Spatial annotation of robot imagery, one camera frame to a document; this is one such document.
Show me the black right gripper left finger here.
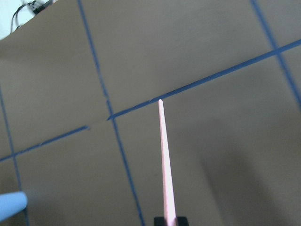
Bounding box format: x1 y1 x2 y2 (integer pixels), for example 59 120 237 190
153 217 166 226

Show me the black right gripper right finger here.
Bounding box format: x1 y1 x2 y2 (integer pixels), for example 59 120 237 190
176 216 189 226

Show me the pink chopstick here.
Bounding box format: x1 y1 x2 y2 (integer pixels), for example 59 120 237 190
158 99 177 226

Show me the blue ribbed paper cup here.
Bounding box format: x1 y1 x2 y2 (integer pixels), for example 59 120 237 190
0 191 28 222

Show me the black cable bundle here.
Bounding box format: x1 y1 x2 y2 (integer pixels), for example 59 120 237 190
10 0 56 32

